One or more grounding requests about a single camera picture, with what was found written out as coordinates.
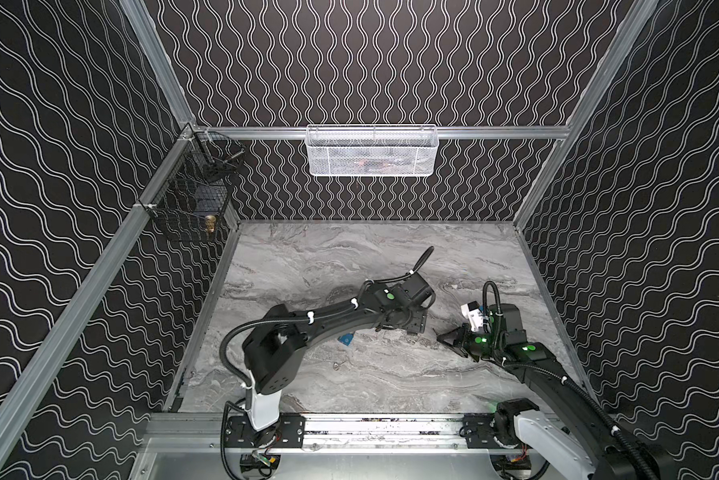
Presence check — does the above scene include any aluminium left side rail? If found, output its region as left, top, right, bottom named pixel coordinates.
left=0, top=124, right=194, bottom=470

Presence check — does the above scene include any aluminium back crossbar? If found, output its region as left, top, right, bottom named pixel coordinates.
left=198, top=125, right=571, bottom=141

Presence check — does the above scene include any small dark padlock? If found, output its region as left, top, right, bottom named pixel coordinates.
left=338, top=333, right=354, bottom=346

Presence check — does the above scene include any white mesh wall basket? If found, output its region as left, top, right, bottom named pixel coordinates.
left=304, top=134, right=439, bottom=177

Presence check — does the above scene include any aluminium frame post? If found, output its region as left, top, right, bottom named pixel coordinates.
left=120, top=0, right=196, bottom=125
left=513, top=0, right=659, bottom=232

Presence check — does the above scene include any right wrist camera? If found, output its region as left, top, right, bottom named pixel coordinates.
left=461, top=301, right=485, bottom=332

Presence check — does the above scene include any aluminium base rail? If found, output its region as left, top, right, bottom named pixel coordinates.
left=144, top=413, right=525, bottom=455

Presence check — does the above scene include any brass padlock in basket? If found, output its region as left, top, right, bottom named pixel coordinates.
left=204, top=215, right=217, bottom=234

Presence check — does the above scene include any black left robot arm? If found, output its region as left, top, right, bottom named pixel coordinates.
left=218, top=246, right=437, bottom=432

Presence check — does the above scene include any aluminium frame post back right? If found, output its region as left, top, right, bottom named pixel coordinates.
left=513, top=0, right=659, bottom=232

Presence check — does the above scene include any aluminium frame post back left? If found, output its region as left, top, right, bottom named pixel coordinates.
left=120, top=0, right=196, bottom=125

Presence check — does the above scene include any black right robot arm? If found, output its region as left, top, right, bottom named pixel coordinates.
left=437, top=281, right=679, bottom=479

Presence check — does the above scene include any black wire wall basket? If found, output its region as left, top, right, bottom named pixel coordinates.
left=147, top=133, right=247, bottom=245

